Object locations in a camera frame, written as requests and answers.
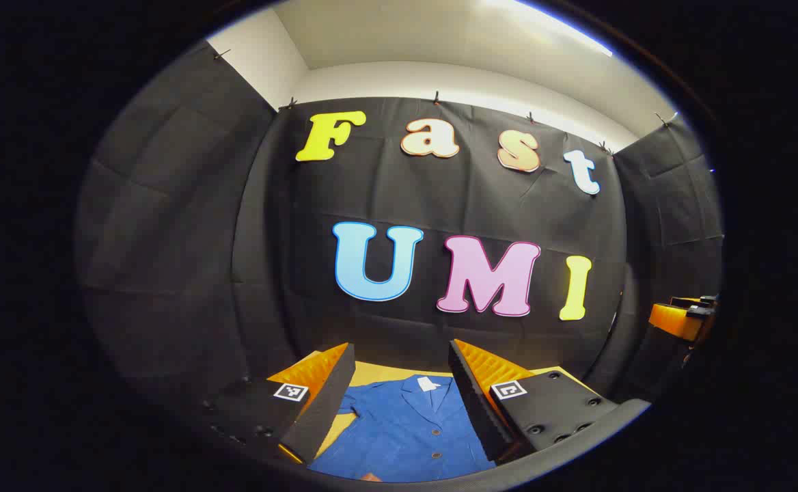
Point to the blue shirt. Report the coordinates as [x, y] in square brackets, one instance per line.
[406, 430]

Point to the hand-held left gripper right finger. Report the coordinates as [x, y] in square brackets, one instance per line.
[471, 396]

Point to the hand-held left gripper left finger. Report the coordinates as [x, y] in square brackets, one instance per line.
[327, 400]

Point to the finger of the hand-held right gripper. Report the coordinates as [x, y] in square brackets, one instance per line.
[676, 320]

